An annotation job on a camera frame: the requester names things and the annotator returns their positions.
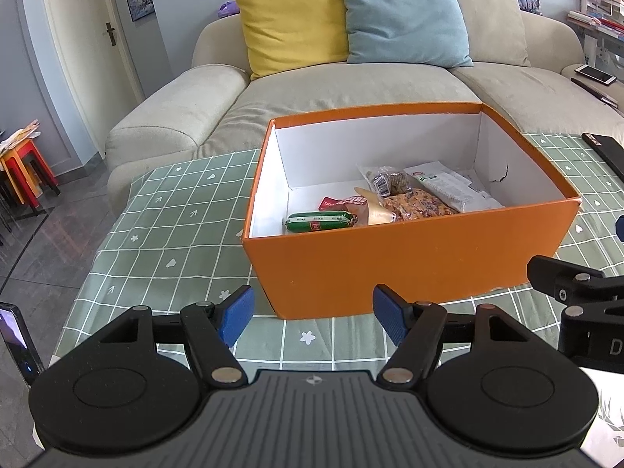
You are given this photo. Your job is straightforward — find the beige sofa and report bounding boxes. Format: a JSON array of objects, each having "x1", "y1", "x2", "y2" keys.
[{"x1": 105, "y1": 10, "x2": 624, "y2": 215}]

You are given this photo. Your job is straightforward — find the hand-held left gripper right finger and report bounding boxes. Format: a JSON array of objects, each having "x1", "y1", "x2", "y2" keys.
[{"x1": 372, "y1": 283, "x2": 531, "y2": 386}]

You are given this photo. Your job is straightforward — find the beige pillow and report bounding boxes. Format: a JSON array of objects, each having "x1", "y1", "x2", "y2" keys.
[{"x1": 424, "y1": 0, "x2": 532, "y2": 69}]

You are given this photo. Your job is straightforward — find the clear packet of brown snacks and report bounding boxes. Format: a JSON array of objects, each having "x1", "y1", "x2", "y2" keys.
[{"x1": 358, "y1": 166, "x2": 415, "y2": 196}]

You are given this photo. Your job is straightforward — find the pile of papers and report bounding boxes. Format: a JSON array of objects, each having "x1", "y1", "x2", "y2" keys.
[{"x1": 0, "y1": 119, "x2": 42, "y2": 157}]

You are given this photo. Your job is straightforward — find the white and grey snack packet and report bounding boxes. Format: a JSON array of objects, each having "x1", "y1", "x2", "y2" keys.
[{"x1": 404, "y1": 161, "x2": 505, "y2": 214}]

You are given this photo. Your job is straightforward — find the white door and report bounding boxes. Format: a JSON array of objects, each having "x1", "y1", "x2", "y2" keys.
[{"x1": 39, "y1": 0, "x2": 147, "y2": 103}]

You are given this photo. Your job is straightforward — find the red and yellow stools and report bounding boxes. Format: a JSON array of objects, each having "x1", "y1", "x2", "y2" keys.
[{"x1": 0, "y1": 139, "x2": 62, "y2": 210}]

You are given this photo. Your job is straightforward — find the orange cardboard box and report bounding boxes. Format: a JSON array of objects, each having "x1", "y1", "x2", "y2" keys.
[{"x1": 242, "y1": 101, "x2": 583, "y2": 321}]

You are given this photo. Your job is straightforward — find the cluttered white rack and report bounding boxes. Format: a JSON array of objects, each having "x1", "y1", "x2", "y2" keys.
[{"x1": 565, "y1": 0, "x2": 624, "y2": 79}]

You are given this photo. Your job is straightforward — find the black smartphone playing video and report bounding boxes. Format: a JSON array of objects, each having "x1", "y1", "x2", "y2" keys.
[{"x1": 0, "y1": 302, "x2": 47, "y2": 386}]

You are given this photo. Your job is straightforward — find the orange stool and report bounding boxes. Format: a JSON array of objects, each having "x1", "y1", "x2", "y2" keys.
[{"x1": 0, "y1": 149, "x2": 42, "y2": 196}]

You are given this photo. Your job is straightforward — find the white smartphone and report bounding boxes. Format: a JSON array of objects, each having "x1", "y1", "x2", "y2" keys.
[{"x1": 574, "y1": 64, "x2": 617, "y2": 86}]

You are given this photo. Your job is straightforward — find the black notebook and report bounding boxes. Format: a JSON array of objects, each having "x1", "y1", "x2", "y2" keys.
[{"x1": 581, "y1": 133, "x2": 624, "y2": 181}]

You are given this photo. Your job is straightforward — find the orange spicy snack packet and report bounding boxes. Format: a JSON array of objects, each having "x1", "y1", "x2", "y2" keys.
[{"x1": 380, "y1": 189, "x2": 461, "y2": 225}]

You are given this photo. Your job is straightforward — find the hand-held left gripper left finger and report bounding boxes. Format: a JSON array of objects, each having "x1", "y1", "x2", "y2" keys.
[{"x1": 108, "y1": 284, "x2": 256, "y2": 386}]

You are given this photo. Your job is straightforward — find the tan snack packet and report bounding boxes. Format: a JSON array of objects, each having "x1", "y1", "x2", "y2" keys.
[{"x1": 353, "y1": 186, "x2": 395, "y2": 226}]

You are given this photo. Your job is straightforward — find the yellow pillow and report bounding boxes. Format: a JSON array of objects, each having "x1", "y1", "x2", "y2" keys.
[{"x1": 231, "y1": 0, "x2": 352, "y2": 81}]

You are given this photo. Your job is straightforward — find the green sausage stick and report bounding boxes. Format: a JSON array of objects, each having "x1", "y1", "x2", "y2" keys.
[{"x1": 285, "y1": 211, "x2": 359, "y2": 235}]

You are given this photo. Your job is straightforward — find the light blue pillow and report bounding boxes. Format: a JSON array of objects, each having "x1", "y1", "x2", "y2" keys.
[{"x1": 337, "y1": 0, "x2": 475, "y2": 69}]

